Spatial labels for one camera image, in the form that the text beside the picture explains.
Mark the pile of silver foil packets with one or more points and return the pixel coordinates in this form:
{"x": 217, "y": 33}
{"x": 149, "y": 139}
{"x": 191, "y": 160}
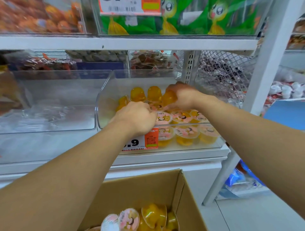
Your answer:
{"x": 221, "y": 73}

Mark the pile of brown sachets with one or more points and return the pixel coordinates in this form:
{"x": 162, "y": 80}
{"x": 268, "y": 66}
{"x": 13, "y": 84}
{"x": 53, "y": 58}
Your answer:
{"x": 150, "y": 60}

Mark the clear plastic bin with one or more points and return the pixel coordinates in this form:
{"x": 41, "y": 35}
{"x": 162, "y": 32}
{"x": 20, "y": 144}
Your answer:
{"x": 107, "y": 109}
{"x": 47, "y": 147}
{"x": 84, "y": 14}
{"x": 267, "y": 19}

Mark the pile of red snack packets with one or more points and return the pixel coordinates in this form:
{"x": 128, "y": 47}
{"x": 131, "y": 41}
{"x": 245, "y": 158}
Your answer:
{"x": 47, "y": 62}

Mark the person's left hand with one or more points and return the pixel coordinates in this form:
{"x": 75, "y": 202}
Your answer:
{"x": 135, "y": 117}

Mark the blue snack bags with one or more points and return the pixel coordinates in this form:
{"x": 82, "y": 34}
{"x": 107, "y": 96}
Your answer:
{"x": 247, "y": 173}

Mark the brown cardboard box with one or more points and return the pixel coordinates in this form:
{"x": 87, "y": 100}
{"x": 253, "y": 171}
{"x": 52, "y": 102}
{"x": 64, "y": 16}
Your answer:
{"x": 143, "y": 188}

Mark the pile of yellow jelly cups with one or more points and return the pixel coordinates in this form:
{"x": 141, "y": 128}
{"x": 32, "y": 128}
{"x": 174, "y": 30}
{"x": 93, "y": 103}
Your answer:
{"x": 152, "y": 214}

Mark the dark blue card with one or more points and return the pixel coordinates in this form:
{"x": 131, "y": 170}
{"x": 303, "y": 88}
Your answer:
{"x": 100, "y": 66}

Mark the pile of white red candies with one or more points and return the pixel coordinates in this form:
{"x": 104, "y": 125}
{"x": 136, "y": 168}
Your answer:
{"x": 286, "y": 90}

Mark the person's right forearm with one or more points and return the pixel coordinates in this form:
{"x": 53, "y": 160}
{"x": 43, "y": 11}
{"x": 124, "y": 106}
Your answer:
{"x": 262, "y": 147}

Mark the crumpled clear plastic bag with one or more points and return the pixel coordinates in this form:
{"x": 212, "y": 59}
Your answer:
{"x": 47, "y": 116}

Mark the cluster of yellow jelly cups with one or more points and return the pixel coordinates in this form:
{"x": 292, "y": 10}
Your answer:
{"x": 185, "y": 135}

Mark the orange white price tag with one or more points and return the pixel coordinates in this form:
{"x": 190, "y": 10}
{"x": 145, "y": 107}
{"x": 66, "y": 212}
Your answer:
{"x": 124, "y": 8}
{"x": 151, "y": 139}

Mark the green sausage packet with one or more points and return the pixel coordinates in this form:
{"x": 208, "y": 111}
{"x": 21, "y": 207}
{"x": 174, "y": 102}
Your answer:
{"x": 143, "y": 26}
{"x": 238, "y": 19}
{"x": 190, "y": 19}

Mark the person's left forearm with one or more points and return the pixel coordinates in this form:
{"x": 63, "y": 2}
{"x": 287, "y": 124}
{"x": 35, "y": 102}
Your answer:
{"x": 59, "y": 185}

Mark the person's right hand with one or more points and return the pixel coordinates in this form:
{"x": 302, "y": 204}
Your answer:
{"x": 190, "y": 96}

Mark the yellow jelly cup pink lid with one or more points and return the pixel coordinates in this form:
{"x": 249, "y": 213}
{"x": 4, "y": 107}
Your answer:
{"x": 168, "y": 98}

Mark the pile of orange snack packets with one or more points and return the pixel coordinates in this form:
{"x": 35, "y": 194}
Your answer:
{"x": 12, "y": 90}

